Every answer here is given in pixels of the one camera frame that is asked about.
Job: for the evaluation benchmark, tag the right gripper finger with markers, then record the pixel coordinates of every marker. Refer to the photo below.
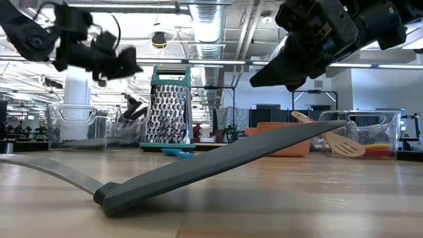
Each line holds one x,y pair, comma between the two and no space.
297,86
287,66

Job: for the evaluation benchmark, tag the wooden slotted spatula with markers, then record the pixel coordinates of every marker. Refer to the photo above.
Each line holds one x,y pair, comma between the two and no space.
343,145

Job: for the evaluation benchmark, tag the yellow plastic spoon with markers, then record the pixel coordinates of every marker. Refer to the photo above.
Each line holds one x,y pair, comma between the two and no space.
376,145

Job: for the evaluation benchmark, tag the blue plastic spoon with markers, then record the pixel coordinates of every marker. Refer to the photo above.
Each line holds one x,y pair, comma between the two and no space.
178,153

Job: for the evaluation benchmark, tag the square black spatula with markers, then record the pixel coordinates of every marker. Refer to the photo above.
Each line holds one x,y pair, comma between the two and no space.
215,162

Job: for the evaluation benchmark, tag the small black robot arm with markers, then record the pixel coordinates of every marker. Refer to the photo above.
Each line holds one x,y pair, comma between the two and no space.
233,132

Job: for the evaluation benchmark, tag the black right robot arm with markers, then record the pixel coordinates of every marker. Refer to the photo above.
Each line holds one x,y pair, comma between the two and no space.
413,10

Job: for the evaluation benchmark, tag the black cabinet row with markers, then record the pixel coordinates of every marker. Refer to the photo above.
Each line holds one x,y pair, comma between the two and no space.
271,115

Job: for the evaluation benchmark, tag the clear plastic bin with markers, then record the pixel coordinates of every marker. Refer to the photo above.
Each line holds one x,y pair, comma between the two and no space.
380,132
76,125

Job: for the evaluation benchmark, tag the orange plastic bin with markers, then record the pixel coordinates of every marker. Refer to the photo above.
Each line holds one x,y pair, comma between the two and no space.
294,148

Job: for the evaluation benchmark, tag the teal metal box grater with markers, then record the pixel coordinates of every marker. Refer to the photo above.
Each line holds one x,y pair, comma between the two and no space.
168,112

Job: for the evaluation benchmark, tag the red chair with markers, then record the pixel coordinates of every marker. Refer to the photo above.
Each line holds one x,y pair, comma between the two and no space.
197,132

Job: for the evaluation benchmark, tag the silver metal can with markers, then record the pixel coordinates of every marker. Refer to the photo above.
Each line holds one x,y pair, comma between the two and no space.
8,147

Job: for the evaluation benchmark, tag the black metal frame stand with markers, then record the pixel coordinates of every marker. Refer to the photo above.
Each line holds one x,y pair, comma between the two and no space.
314,91

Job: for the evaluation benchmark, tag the black ceiling camera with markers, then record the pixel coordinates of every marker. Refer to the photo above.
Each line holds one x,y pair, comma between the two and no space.
158,38

